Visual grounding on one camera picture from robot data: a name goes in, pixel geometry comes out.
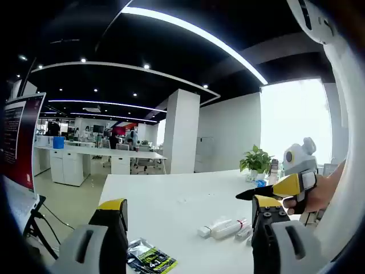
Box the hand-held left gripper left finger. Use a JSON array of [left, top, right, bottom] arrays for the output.
[[55, 198, 129, 274]]

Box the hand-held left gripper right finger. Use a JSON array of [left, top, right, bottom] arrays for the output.
[[250, 195, 325, 274]]

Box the white skincare bottle red square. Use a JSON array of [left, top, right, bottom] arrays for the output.
[[212, 216, 248, 231]]

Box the white skincare bottle text label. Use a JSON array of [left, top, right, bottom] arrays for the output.
[[234, 224, 254, 242]]

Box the white skincare tube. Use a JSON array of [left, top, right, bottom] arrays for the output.
[[197, 221, 239, 240]]

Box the person's right hand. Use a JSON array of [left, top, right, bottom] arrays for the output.
[[282, 173, 333, 216]]

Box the potted green plant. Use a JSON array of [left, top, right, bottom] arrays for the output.
[[239, 144, 275, 181]]

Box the large bright window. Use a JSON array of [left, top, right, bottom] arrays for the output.
[[259, 78, 335, 172]]

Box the person in white shirt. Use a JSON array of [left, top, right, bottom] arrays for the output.
[[312, 39, 365, 271]]

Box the green black printed packet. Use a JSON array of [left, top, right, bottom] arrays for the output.
[[127, 237, 178, 274]]

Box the grey filing cabinet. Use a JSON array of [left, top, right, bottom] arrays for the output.
[[195, 136, 214, 172]]

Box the white drawer cabinet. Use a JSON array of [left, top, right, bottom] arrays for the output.
[[50, 150, 92, 186]]

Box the long ceiling light strip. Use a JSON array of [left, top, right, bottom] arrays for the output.
[[121, 5, 269, 86]]

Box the long white office desk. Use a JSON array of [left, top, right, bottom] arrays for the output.
[[33, 141, 168, 186]]

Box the open laptop computer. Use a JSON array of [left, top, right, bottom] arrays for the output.
[[0, 92, 47, 222]]

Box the white chest device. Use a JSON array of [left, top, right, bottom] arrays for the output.
[[286, 0, 339, 46]]

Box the black floor cable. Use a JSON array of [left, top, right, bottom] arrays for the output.
[[38, 204, 75, 231]]

